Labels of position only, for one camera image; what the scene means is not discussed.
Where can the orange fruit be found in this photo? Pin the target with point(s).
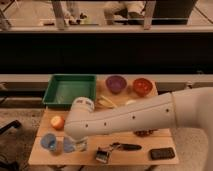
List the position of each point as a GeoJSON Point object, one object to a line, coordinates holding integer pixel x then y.
{"type": "Point", "coordinates": [57, 122]}

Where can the black chair base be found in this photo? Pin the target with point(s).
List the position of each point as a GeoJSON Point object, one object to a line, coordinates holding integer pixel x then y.
{"type": "Point", "coordinates": [14, 124]}

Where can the black rectangular case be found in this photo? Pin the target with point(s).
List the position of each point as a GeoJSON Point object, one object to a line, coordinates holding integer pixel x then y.
{"type": "Point", "coordinates": [162, 153]}

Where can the red bowl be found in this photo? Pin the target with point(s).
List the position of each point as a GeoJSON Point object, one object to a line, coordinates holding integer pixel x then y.
{"type": "Point", "coordinates": [142, 86]}

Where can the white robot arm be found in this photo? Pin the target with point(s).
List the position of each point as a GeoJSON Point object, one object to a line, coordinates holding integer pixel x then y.
{"type": "Point", "coordinates": [185, 108]}

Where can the white lidded container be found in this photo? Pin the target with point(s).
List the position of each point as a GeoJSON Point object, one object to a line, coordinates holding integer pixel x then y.
{"type": "Point", "coordinates": [130, 102]}

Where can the wooden table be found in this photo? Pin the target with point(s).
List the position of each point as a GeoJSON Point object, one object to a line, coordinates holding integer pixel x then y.
{"type": "Point", "coordinates": [162, 138]}

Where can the green plastic tray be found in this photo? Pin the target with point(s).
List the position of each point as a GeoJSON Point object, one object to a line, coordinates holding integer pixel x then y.
{"type": "Point", "coordinates": [63, 89]}

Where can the yellow banana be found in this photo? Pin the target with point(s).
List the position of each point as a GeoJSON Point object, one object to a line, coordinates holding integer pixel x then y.
{"type": "Point", "coordinates": [106, 102]}

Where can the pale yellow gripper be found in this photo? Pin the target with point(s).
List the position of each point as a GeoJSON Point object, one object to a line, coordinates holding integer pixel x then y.
{"type": "Point", "coordinates": [81, 145]}

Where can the bunch of dark grapes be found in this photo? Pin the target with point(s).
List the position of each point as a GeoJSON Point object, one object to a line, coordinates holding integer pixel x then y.
{"type": "Point", "coordinates": [144, 133]}

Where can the purple bowl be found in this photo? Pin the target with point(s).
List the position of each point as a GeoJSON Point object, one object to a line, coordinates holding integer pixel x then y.
{"type": "Point", "coordinates": [116, 84]}

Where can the blue plastic cup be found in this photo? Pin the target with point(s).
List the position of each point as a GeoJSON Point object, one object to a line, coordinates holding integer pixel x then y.
{"type": "Point", "coordinates": [49, 142]}

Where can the blue sponge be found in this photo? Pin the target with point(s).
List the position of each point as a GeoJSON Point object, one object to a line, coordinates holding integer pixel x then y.
{"type": "Point", "coordinates": [69, 145]}

